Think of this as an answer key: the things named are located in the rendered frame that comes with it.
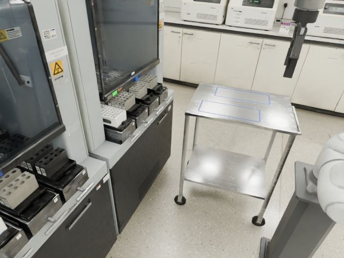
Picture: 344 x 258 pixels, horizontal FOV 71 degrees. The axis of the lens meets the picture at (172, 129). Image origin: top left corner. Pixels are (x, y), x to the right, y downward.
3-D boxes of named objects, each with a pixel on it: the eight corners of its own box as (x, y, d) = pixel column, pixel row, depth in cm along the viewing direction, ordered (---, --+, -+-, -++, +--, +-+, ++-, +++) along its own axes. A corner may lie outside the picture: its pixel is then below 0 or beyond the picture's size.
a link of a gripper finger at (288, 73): (298, 58, 82) (298, 59, 81) (291, 78, 86) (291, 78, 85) (288, 57, 83) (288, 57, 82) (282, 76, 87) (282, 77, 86)
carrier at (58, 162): (65, 159, 100) (62, 148, 96) (69, 160, 99) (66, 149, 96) (43, 177, 91) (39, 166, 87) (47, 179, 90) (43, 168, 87)
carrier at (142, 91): (144, 92, 154) (144, 83, 151) (147, 92, 154) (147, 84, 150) (135, 100, 145) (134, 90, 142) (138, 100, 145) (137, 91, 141)
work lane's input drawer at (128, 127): (23, 114, 143) (18, 100, 138) (41, 104, 154) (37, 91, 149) (129, 146, 122) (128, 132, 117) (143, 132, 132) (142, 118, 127)
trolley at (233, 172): (173, 204, 183) (179, 111, 136) (187, 165, 219) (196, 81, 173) (264, 229, 168) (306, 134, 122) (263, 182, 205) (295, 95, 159)
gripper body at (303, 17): (321, 11, 75) (310, 42, 80) (318, 8, 81) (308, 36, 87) (295, 9, 77) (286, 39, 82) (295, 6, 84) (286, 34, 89)
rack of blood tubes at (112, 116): (69, 116, 130) (67, 106, 127) (82, 108, 138) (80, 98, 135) (116, 129, 122) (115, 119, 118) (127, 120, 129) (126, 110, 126)
